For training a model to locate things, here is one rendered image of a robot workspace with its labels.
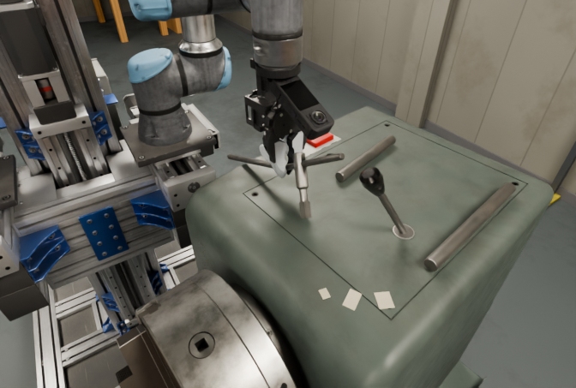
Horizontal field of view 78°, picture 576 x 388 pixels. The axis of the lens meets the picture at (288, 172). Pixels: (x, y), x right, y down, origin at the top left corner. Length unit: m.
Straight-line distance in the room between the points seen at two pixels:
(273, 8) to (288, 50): 0.06
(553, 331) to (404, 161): 1.68
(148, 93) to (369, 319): 0.76
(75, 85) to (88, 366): 1.14
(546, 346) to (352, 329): 1.82
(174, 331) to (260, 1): 0.46
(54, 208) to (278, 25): 0.79
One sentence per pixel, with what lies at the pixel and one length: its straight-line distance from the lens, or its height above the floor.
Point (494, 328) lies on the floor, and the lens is 2.21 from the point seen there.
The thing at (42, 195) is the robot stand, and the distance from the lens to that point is 1.17.
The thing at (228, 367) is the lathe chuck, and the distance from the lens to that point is 0.53.
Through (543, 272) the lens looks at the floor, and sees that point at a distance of 2.60.
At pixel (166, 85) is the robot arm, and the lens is 1.00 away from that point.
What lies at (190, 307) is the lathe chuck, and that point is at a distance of 0.57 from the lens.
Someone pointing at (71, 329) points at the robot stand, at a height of 0.21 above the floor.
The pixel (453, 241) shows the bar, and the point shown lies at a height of 1.28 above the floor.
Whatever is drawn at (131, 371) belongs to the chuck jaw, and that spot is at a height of 1.17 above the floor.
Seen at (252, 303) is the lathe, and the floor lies 1.19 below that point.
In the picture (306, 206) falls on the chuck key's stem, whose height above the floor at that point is 1.28.
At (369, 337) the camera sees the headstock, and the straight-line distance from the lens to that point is 0.52.
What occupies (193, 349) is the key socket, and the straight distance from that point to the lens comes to 0.54.
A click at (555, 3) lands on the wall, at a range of 3.00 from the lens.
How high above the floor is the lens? 1.70
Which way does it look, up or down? 37 degrees down
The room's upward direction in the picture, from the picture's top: straight up
